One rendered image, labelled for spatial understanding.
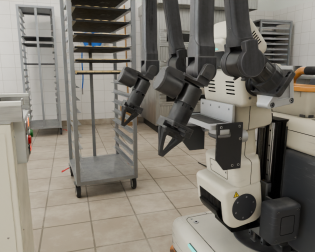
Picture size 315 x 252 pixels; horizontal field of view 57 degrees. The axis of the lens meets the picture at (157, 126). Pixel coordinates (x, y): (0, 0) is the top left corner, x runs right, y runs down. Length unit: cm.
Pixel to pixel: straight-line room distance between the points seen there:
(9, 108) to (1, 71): 437
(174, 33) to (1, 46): 431
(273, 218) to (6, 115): 92
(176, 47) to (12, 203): 81
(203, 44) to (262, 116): 44
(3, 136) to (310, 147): 100
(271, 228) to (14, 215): 85
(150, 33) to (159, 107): 331
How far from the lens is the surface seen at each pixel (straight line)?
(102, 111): 530
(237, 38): 84
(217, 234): 139
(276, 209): 111
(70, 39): 215
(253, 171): 111
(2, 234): 107
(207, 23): 79
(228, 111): 102
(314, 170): 116
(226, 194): 108
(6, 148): 96
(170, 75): 74
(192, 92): 76
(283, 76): 91
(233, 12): 84
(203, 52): 77
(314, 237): 124
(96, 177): 238
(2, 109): 95
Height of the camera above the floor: 100
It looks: 11 degrees down
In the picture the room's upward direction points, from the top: straight up
